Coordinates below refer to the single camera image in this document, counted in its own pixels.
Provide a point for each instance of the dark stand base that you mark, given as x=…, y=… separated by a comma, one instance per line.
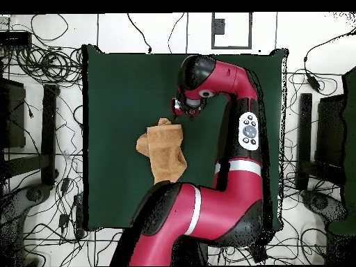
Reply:
x=322, y=204
x=33, y=193

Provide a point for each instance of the small black plug adapter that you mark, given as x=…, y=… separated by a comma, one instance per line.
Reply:
x=63, y=220

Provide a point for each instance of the dark green table cloth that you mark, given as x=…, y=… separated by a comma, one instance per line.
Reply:
x=125, y=83

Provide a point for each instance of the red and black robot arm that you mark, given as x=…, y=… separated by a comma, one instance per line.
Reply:
x=222, y=211

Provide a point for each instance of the long black bar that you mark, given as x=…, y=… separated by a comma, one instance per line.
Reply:
x=49, y=133
x=305, y=128

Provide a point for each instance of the flat black device box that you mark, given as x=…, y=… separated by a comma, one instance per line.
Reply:
x=14, y=39

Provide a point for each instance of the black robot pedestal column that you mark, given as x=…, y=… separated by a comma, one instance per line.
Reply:
x=189, y=254

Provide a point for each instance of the large black box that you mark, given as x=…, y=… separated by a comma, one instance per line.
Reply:
x=331, y=130
x=14, y=116

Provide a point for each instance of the dark green draped cloth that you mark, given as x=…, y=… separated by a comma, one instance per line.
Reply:
x=351, y=125

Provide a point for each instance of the dark grey square plate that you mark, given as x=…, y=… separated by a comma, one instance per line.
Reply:
x=219, y=26

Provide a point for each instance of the black power adapter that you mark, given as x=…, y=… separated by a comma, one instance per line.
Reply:
x=313, y=82

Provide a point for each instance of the tan terry towel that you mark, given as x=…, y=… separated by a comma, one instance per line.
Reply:
x=165, y=150

